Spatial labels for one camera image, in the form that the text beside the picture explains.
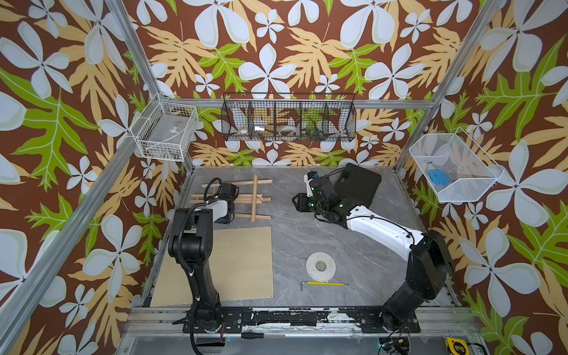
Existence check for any yellow tape measure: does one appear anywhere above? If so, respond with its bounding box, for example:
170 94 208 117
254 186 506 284
445 337 470 355

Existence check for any black plastic case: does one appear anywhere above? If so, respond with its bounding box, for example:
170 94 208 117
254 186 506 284
334 163 382 208

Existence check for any wooden easel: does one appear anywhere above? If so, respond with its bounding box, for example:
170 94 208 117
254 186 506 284
190 175 274 222

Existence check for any black screwdriver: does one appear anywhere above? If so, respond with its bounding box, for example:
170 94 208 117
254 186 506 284
241 332 285 340

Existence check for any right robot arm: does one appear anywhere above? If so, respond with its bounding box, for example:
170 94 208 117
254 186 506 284
292 172 455 331

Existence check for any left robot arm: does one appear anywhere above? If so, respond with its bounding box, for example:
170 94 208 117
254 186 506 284
167 177 239 331

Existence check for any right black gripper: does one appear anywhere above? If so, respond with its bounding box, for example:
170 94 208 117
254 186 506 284
290 191 328 218

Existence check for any black wire basket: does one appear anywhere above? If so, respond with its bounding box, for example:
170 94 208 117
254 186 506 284
218 93 356 142

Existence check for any blue object in basket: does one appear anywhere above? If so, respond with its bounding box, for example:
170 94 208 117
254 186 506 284
427 170 451 186

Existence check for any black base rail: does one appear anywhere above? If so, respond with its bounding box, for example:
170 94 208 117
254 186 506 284
177 306 421 334

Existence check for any yellow handled hex key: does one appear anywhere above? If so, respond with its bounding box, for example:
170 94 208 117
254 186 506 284
300 281 348 292

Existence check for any white wire basket left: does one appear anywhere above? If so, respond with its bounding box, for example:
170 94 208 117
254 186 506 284
132 95 200 162

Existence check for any white mesh basket right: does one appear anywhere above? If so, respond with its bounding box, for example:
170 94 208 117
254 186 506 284
409 129 504 204

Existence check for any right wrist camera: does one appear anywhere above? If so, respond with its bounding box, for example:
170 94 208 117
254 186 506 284
303 171 320 198

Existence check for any plywood canvas board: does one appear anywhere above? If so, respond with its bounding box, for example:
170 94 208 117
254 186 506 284
150 226 274 307

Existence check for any white tape roll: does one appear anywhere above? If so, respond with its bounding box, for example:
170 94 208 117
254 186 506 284
306 251 337 283

